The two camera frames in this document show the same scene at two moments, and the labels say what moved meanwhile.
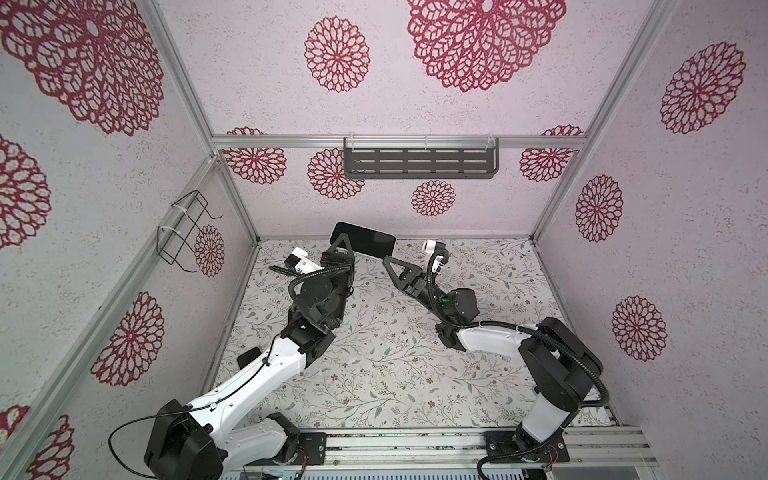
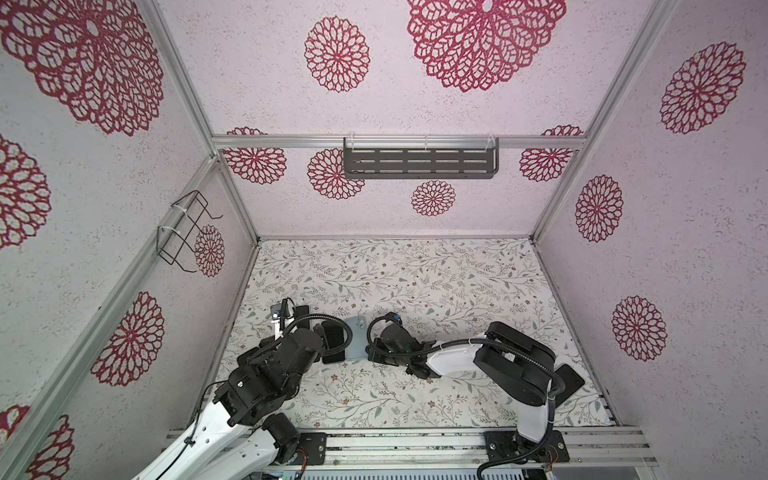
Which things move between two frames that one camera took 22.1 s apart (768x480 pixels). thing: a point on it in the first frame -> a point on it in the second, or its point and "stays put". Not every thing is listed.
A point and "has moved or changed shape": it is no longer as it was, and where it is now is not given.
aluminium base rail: [566, 446] stays put
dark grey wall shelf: [421, 158] stays put
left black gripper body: [339, 271] -> [325, 342]
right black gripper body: [424, 292] -> [380, 354]
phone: [370, 242] has moved or changed shape
